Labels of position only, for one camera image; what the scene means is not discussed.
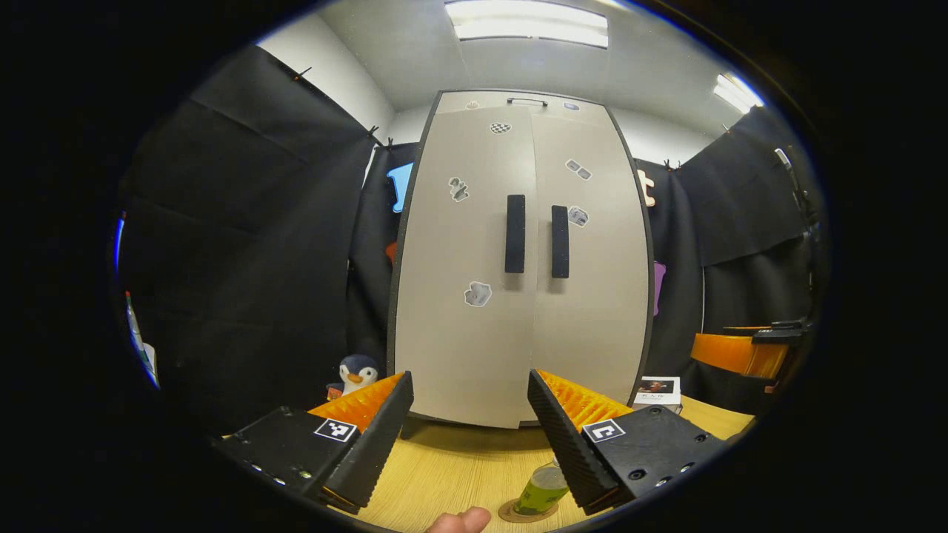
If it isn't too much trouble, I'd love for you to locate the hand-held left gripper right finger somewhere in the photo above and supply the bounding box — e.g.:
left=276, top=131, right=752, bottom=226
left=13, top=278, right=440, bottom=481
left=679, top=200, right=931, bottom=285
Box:
left=527, top=368, right=730, bottom=517

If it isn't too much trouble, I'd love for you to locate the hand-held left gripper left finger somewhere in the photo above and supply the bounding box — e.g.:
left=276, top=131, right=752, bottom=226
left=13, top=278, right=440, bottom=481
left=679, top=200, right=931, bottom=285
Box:
left=211, top=370, right=415, bottom=515

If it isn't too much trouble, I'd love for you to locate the green label plastic bottle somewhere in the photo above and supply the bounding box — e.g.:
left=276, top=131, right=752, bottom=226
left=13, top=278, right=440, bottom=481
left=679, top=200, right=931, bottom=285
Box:
left=513, top=457, right=571, bottom=517

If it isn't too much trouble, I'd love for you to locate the round cork coaster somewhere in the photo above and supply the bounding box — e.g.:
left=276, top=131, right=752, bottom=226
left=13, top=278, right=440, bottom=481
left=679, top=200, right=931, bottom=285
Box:
left=498, top=498, right=560, bottom=524

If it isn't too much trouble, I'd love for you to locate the grey cabinet door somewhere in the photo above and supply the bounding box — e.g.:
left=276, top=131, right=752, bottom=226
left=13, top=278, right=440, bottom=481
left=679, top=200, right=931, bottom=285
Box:
left=530, top=104, right=652, bottom=424
left=393, top=107, right=540, bottom=430

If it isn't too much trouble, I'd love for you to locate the grey cabinet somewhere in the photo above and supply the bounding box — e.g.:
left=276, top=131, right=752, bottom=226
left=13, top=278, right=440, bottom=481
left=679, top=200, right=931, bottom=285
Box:
left=387, top=89, right=656, bottom=441

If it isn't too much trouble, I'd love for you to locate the grey cabinet drawer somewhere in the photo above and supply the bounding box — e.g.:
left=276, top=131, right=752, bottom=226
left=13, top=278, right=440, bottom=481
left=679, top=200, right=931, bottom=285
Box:
left=435, top=90, right=610, bottom=113

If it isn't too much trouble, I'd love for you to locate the penguin plush toy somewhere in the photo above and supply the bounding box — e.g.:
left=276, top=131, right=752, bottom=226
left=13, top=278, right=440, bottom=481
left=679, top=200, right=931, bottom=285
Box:
left=326, top=354, right=381, bottom=400

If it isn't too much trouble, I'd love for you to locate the white book photo cover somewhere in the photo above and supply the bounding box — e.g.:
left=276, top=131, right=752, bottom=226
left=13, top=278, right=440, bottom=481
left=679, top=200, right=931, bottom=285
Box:
left=633, top=376, right=682, bottom=413

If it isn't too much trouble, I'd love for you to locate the small ceiling light panel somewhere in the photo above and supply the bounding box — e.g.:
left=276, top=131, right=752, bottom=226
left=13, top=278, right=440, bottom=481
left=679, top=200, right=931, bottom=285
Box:
left=712, top=73, right=764, bottom=113

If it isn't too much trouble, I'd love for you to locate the black backdrop cloth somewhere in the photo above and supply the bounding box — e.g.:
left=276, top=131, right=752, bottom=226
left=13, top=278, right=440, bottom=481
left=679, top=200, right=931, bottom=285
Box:
left=115, top=44, right=827, bottom=438

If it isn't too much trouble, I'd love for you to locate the white board blue edge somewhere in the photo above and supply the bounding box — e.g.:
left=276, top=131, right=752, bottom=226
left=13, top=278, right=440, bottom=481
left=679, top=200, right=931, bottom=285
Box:
left=113, top=213, right=160, bottom=389

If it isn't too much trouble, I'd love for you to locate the large ceiling light panel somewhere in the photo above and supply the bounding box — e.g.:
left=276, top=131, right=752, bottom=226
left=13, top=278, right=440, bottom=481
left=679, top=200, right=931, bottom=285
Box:
left=444, top=0, right=610, bottom=49

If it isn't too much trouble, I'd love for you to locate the black door handle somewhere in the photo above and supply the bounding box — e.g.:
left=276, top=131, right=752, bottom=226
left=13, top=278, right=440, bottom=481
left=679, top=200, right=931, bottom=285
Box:
left=551, top=205, right=570, bottom=279
left=505, top=195, right=526, bottom=274

